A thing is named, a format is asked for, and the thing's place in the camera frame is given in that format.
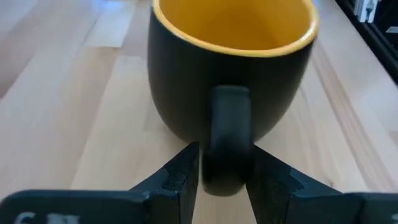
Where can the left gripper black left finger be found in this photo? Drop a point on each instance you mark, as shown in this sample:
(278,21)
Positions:
(168,199)

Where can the silver metal part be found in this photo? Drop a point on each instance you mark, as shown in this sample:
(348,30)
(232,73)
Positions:
(367,11)

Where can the black table edge rail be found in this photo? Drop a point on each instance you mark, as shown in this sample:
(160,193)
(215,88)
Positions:
(373,43)

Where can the black mug yellow interior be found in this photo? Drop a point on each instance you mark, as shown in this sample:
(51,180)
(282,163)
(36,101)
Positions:
(186,81)

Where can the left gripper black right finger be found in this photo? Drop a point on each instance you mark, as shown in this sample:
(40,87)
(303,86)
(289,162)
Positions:
(289,199)

